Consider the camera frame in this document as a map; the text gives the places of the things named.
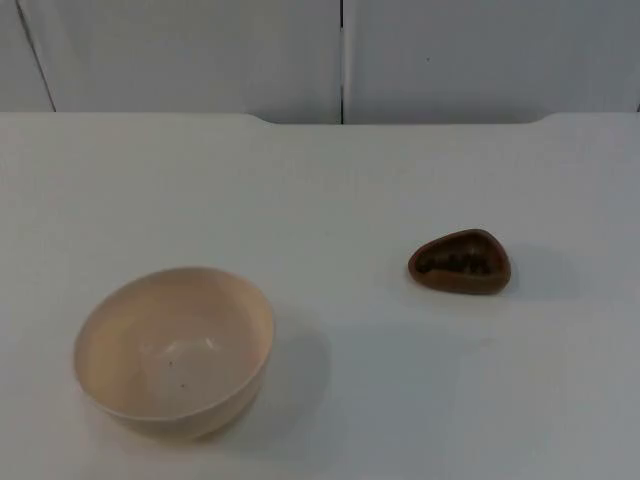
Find coffee beans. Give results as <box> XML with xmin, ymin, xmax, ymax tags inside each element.
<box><xmin>418</xmin><ymin>252</ymin><xmax>492</xmax><ymax>276</ymax></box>

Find pale wooden bowl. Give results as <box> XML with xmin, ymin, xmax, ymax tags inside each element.
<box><xmin>73</xmin><ymin>266</ymin><xmax>276</xmax><ymax>443</ymax></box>

